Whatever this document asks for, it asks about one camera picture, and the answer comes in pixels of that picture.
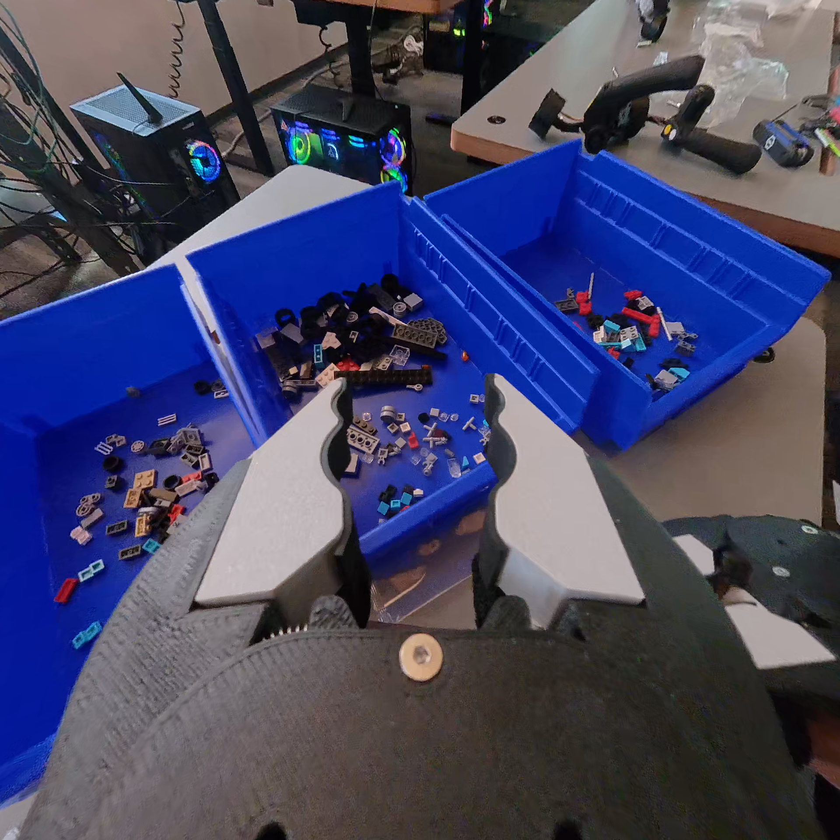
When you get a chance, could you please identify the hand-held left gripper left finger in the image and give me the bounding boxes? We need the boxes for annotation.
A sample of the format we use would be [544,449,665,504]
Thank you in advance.
[195,378,372,624]

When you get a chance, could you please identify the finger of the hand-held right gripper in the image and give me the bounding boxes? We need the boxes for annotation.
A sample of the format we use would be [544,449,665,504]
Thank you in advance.
[724,586,838,672]
[672,534,718,578]

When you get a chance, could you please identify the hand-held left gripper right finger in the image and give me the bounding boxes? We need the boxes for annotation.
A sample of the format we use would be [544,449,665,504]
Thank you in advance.
[472,374,647,629]

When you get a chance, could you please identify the blue plastic bin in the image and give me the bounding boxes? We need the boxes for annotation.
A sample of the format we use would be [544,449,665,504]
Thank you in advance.
[0,262,263,811]
[185,180,601,581]
[423,138,833,454]

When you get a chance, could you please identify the grey desk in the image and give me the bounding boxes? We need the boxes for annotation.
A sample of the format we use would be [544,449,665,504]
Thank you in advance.
[367,317,826,631]

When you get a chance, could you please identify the tan and grey brick pile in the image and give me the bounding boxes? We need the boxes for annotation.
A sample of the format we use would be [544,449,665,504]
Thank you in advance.
[52,377,231,651]

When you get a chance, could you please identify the flat clear plastic bag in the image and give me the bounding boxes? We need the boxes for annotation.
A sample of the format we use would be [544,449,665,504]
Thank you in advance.
[367,518,490,624]

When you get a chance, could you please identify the black and grey brick pile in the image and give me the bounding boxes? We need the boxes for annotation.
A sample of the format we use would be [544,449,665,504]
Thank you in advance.
[252,272,493,522]

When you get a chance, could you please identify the red and teal brick pile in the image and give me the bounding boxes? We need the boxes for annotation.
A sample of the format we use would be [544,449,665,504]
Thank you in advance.
[554,272,700,391]

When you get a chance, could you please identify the glass computer tower rainbow fans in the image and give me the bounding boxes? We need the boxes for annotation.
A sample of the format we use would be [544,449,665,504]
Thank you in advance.
[270,84,413,196]

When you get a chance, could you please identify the black computer tower with antenna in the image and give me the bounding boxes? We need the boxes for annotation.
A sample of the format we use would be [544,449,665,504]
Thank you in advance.
[69,72,240,247]

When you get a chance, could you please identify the blue and black device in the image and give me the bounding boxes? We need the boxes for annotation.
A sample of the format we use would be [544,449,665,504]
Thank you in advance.
[752,118,816,169]

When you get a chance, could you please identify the grey table with wood edge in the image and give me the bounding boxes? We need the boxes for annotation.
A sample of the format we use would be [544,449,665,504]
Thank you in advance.
[451,0,840,258]

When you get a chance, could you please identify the bundle of coloured markers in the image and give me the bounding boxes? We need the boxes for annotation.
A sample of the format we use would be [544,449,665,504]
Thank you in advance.
[814,98,840,158]

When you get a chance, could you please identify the clear plastic wrapping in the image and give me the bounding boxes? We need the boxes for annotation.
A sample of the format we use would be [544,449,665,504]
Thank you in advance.
[696,20,790,129]

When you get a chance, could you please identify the black rack with cables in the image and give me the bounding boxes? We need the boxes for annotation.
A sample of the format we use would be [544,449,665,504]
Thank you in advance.
[0,13,155,280]

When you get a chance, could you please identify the black pistol grip handle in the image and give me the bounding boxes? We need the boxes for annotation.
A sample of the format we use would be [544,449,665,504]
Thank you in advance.
[528,56,706,156]
[659,84,763,176]

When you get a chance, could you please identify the black coiled cable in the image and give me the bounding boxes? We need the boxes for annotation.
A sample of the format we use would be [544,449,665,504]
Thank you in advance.
[167,0,193,99]

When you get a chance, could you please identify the black strap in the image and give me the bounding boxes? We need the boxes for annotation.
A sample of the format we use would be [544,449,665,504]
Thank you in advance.
[637,0,672,46]

